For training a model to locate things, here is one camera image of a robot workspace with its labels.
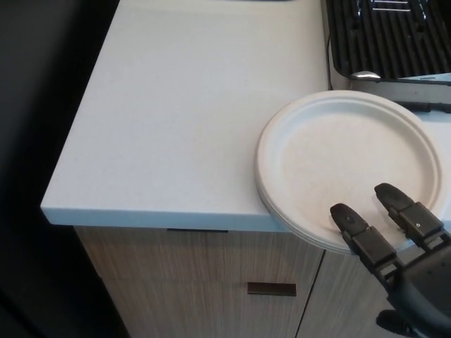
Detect light wood-grain kitchen cabinet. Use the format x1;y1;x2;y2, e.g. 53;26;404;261
72;225;451;338

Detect black steel-banded dish drying tray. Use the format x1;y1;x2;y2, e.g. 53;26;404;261
322;0;451;113

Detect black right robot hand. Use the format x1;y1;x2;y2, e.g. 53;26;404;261
330;182;451;338

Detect dark recessed drawer handle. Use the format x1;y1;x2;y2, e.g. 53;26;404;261
247;282;297;296

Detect stainless steel spoon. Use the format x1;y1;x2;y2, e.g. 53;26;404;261
350;70;451;84

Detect chrome wire plate rack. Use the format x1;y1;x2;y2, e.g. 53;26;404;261
355;0;433;17

